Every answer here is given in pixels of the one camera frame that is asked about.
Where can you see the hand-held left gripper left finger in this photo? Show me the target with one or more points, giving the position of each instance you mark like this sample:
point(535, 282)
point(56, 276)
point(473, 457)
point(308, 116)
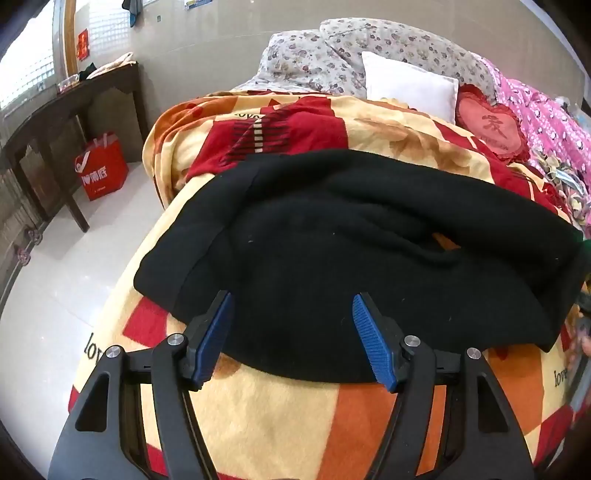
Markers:
point(214, 337)

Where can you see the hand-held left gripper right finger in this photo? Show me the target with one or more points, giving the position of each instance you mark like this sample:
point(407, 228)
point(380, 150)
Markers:
point(371, 341)

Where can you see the black pants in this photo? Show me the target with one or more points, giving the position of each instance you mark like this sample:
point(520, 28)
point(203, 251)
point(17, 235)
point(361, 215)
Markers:
point(323, 240)

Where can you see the red orange printed blanket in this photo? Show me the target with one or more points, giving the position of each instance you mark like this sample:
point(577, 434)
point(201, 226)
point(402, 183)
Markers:
point(277, 415)

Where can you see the colourful patterned cloth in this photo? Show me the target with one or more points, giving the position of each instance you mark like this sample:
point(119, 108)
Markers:
point(561, 184)

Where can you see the red shopping bag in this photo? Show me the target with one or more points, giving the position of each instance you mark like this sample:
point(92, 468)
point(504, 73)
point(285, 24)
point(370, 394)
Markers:
point(104, 168)

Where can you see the pink printed quilt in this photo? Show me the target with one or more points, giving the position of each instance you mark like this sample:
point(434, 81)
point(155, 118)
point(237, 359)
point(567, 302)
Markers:
point(540, 110)

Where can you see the red heart-shaped pillow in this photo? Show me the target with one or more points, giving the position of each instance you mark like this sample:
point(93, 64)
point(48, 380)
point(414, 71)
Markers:
point(489, 124)

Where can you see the brown wooden cabinet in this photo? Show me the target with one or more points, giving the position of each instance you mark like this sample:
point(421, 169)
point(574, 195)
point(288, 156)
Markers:
point(18, 221)

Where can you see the white pillow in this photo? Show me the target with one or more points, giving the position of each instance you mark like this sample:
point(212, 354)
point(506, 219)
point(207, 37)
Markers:
point(411, 87)

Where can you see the dark wooden table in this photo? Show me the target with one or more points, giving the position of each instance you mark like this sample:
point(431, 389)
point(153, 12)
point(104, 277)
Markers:
point(69, 99)

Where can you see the grey floral pillow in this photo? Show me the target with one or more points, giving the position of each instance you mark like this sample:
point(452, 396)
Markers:
point(300, 64)
point(406, 41)

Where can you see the beige towel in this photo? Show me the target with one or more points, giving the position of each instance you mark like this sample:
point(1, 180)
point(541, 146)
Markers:
point(113, 64)

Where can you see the dark green cloth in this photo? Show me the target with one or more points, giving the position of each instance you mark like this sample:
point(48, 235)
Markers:
point(87, 73)

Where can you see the red paper sign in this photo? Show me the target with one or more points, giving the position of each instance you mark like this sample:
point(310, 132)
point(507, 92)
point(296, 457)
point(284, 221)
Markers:
point(82, 45)

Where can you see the dark hanging cloth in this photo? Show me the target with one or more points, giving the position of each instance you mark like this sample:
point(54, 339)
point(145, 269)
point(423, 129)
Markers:
point(131, 6)

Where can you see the wooden door frame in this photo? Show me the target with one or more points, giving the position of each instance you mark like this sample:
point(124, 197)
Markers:
point(70, 37)

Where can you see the blue white wall poster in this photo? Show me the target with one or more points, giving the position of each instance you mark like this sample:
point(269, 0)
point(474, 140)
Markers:
point(198, 3)

